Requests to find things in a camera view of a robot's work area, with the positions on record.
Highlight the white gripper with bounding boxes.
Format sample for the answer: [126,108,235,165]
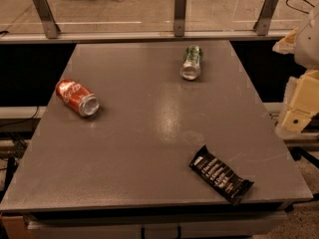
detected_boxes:
[272,4,319,132]

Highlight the red coke can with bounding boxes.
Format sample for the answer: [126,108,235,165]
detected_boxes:
[56,79,100,118]

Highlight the green soda can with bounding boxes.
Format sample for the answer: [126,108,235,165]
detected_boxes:
[180,45,202,81]

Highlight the black snack bar wrapper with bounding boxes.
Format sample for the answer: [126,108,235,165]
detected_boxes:
[189,145,254,206]

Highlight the right metal bracket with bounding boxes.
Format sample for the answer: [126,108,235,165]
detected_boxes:
[253,0,279,36]

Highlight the metal bracket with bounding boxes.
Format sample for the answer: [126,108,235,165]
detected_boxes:
[32,0,61,39]
[253,0,279,36]
[173,0,186,37]

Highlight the middle metal bracket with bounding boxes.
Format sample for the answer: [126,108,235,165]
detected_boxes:
[173,0,186,37]

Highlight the black cable at left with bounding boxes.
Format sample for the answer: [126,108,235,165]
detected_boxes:
[0,106,40,129]

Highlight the left metal bracket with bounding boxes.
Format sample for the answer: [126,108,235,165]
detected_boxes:
[32,0,61,39]

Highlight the metal rail bar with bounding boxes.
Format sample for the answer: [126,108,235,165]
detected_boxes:
[0,30,289,45]

